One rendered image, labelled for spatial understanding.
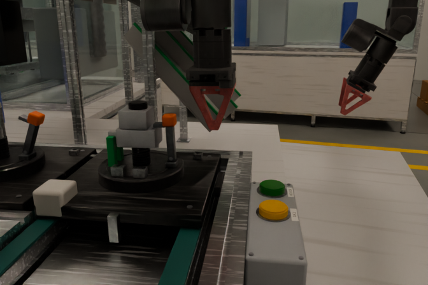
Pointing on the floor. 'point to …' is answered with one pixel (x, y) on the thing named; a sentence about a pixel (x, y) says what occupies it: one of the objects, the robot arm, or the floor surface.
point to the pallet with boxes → (423, 97)
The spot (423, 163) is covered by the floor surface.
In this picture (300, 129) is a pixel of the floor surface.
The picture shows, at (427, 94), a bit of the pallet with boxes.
